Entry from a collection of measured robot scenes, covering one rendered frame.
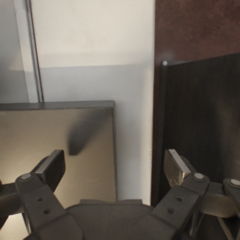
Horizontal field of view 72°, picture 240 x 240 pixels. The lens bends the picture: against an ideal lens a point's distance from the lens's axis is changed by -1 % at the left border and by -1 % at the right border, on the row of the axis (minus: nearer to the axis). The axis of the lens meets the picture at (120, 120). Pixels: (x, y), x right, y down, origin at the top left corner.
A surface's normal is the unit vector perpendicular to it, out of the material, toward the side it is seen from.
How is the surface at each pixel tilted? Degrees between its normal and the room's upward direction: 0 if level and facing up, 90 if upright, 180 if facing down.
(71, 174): 0
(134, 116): 0
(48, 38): 0
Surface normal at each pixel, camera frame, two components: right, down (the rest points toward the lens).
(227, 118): -1.00, 0.00
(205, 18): 0.00, 0.25
